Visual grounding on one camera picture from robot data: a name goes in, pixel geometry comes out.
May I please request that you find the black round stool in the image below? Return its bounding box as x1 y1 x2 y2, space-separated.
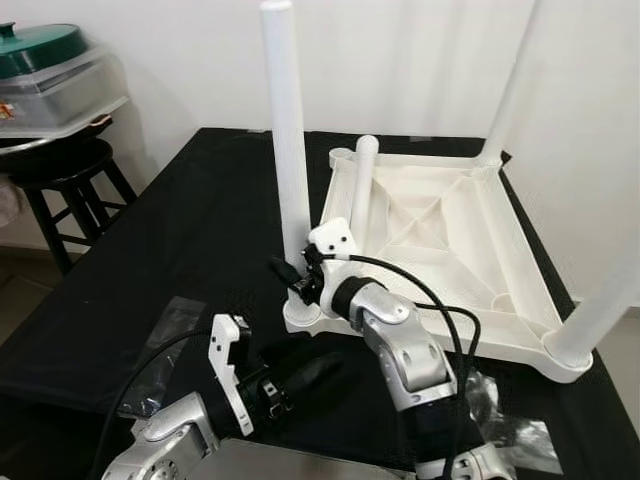
8 138 136 276

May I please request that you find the clear plastic storage box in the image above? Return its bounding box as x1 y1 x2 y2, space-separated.
0 45 129 136

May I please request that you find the black tablecloth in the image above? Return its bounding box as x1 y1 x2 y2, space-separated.
0 127 640 480

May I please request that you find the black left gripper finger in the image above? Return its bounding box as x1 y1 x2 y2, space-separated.
286 355 348 403

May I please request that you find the cream plastic table top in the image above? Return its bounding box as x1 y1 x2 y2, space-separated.
283 145 593 383

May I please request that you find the clear tape strip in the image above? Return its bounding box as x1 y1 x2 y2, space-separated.
470 375 561 473
120 297 206 416

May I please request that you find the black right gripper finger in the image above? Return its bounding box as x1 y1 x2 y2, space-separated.
269 257 306 293

